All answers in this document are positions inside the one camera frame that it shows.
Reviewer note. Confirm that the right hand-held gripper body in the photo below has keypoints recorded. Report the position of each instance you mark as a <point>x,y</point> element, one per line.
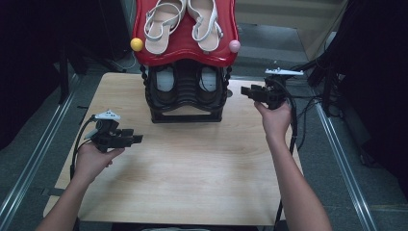
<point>274,94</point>

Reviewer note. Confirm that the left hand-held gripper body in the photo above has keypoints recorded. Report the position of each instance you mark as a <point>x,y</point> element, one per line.
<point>107,138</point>

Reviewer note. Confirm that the red and black shoe rack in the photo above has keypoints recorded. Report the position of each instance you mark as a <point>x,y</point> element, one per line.
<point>184,48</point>

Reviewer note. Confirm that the person's right hand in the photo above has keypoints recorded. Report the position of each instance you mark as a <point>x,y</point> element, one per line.
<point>277,122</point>

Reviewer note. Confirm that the person's left hand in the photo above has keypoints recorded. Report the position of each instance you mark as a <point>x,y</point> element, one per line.
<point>93,162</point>

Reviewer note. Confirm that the black tripod stand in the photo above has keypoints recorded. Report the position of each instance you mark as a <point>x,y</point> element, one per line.
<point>327,86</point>

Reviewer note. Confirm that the grey tape strip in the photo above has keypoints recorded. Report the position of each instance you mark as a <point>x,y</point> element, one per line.
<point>51,192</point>

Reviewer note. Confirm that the dark curtain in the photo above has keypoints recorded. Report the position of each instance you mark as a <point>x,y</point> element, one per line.
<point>378,80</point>
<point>25,64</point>

